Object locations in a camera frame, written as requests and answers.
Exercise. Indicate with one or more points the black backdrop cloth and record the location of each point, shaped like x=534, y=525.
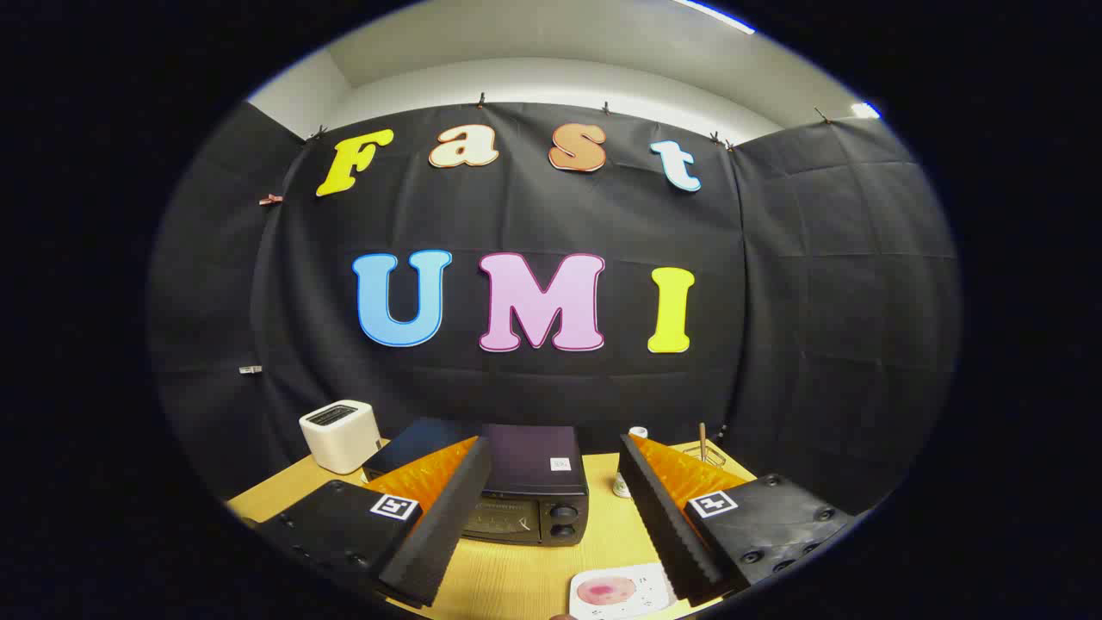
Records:
x=801, y=301

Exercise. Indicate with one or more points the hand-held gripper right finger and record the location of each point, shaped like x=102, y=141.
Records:
x=663, y=517

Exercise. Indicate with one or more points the white foam tray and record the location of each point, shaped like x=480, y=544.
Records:
x=652, y=585

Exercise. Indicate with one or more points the white bottle green label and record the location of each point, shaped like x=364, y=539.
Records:
x=622, y=489

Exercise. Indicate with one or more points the black toaster oven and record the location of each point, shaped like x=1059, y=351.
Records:
x=525, y=456

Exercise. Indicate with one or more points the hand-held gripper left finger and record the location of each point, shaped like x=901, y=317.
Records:
x=448, y=517

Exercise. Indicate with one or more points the pink round food slice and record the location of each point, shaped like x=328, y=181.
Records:
x=605, y=591

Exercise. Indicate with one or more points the white bread toaster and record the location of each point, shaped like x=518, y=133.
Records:
x=340, y=439

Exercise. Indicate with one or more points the wooden stick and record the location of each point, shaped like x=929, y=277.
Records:
x=702, y=439

